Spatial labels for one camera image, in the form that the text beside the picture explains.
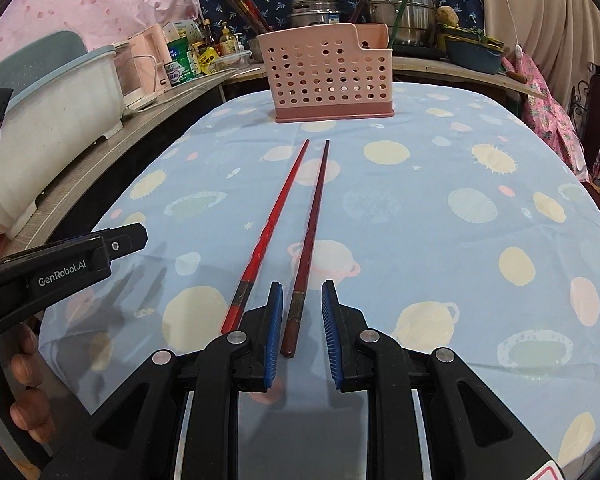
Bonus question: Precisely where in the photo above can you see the brown chopstick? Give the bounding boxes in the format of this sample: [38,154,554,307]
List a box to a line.
[228,0,269,36]
[224,0,266,36]

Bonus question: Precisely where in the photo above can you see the person's left hand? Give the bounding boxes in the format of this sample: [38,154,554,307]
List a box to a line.
[0,224,56,444]

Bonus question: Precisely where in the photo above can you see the white dish rack bin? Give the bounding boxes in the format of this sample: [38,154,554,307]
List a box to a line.
[0,30,124,238]

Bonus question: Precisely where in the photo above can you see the blue patterned tablecloth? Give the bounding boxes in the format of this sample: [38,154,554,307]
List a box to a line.
[40,84,600,479]

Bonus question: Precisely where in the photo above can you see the pink perforated utensil holder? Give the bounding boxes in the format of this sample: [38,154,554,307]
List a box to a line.
[258,23,394,122]

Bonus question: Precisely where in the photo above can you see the pink electric kettle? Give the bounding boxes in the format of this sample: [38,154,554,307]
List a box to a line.
[114,24,171,108]

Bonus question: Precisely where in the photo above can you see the clear food container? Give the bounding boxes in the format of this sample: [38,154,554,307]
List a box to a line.
[210,50,251,72]

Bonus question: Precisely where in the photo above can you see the yellow snack packet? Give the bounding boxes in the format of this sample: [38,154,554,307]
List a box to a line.
[197,44,219,75]

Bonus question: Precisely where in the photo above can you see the oil bottle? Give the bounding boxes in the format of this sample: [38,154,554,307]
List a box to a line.
[219,23,239,56]

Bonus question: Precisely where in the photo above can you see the pink floral cloth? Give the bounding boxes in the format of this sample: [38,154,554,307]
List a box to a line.
[502,51,590,182]

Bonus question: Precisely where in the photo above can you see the dark green basin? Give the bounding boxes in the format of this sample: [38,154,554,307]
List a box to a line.
[444,34,504,75]

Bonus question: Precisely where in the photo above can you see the large steel steamer pot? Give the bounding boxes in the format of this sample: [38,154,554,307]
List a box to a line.
[365,0,437,47]

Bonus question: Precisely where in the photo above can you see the silver rice cooker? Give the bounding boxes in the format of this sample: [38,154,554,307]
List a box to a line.
[288,0,344,27]

